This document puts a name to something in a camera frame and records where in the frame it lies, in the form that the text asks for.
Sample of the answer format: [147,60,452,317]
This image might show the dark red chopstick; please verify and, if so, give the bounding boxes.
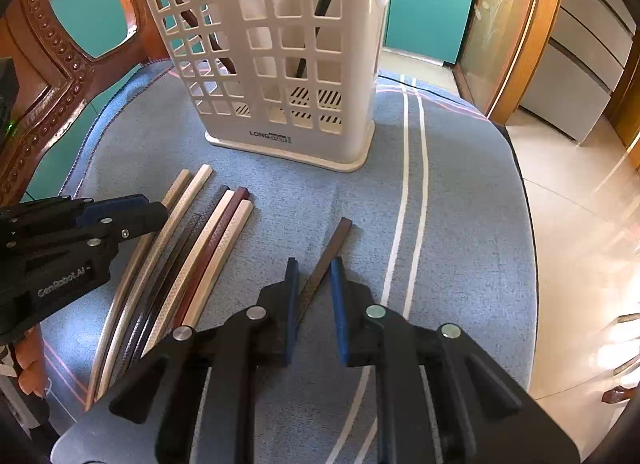
[170,186,251,332]

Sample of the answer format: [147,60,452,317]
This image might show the carved wooden chair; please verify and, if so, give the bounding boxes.
[0,0,173,207]

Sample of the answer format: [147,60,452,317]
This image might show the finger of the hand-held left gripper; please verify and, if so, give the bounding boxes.
[0,201,169,269]
[0,195,151,242]

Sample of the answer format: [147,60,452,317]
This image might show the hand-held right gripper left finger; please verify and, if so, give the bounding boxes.
[107,258,301,464]

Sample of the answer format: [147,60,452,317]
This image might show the person's patterned clothing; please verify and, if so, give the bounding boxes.
[0,343,21,380]

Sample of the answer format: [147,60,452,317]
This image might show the wooden door frame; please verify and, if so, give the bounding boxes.
[604,56,640,171]

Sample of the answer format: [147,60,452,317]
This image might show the white chopstick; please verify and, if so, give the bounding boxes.
[182,199,256,329]
[95,164,215,400]
[140,189,237,361]

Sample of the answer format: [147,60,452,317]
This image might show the grey refrigerator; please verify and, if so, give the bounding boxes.
[519,0,637,143]

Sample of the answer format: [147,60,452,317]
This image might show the black chopstick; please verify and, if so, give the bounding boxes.
[295,0,343,80]

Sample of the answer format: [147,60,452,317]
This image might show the dark grey chopstick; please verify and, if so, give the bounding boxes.
[117,184,230,375]

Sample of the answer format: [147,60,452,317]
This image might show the dark brown chopstick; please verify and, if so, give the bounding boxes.
[294,217,354,333]

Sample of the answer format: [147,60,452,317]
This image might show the beige chopstick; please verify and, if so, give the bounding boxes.
[84,169,193,412]

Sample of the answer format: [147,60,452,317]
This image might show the wood framed glass sliding door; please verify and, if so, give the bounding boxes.
[456,0,568,125]

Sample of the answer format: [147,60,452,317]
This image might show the blue striped tablecloth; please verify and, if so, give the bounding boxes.
[37,58,538,464]

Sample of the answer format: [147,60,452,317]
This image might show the reddish brown chopstick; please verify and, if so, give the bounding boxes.
[176,6,237,75]

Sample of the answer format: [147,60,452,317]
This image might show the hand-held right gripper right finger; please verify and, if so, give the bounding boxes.
[330,256,524,464]

